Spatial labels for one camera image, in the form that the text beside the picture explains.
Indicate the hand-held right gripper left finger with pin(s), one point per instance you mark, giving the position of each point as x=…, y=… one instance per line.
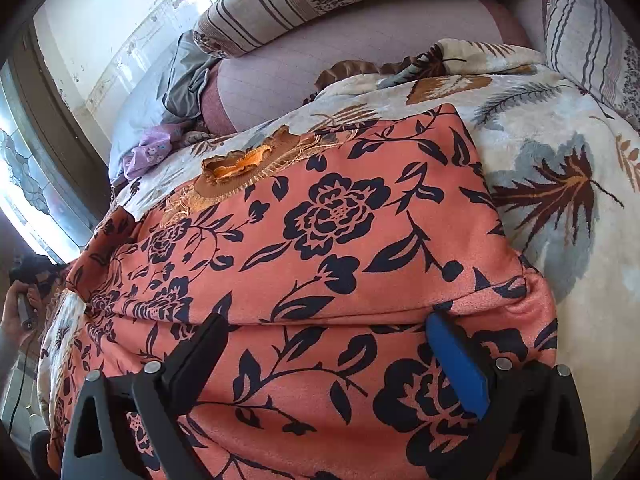
x=199, y=347

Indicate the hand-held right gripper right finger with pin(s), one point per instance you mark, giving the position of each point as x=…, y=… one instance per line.
x=457, y=360

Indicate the orange floral print garment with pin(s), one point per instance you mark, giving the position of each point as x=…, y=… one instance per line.
x=320, y=280

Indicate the person's left forearm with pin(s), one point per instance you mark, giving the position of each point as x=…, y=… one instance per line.
x=9, y=360

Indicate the person's left hand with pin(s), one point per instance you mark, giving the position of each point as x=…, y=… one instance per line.
x=9, y=315

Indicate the patterned glass window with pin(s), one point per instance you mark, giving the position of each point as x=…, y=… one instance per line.
x=30, y=160

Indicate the purple floral cloth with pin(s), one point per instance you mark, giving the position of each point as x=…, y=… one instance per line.
x=150, y=152

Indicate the light blue pillow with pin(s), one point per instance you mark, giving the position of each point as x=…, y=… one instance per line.
x=145, y=105

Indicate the grey satin cloth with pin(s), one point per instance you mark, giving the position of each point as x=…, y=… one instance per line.
x=187, y=80

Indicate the cream leaf print blanket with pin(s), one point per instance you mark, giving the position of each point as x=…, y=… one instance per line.
x=545, y=125

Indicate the pink quilted cushion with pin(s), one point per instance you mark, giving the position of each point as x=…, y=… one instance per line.
x=310, y=45

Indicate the square striped floral pillow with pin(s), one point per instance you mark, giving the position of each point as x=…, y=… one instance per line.
x=590, y=30

